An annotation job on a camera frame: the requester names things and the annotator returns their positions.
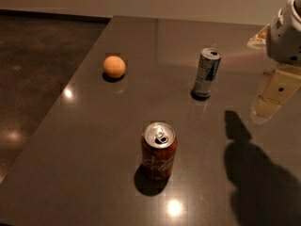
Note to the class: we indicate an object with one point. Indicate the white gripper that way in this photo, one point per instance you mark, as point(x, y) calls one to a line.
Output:
point(284, 37)

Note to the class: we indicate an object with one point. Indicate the red coke can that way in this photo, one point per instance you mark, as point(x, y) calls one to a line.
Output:
point(159, 144)

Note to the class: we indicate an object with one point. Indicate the silver blue energy drink can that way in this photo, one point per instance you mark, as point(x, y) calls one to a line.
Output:
point(208, 64)

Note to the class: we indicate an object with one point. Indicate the orange fruit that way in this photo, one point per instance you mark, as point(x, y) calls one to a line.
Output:
point(114, 66)

